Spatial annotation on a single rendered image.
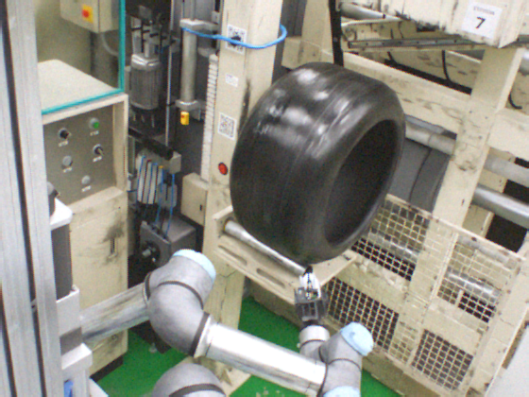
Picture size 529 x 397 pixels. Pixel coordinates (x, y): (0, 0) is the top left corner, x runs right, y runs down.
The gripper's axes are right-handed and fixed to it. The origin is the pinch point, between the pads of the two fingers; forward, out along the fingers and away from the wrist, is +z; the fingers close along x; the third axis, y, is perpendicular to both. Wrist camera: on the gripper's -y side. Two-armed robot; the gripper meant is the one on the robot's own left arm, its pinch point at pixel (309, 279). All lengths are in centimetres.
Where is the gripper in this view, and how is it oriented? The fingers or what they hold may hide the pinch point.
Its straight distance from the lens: 167.3
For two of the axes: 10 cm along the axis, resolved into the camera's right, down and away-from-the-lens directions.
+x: -9.7, 1.8, 1.4
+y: -2.3, -7.5, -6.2
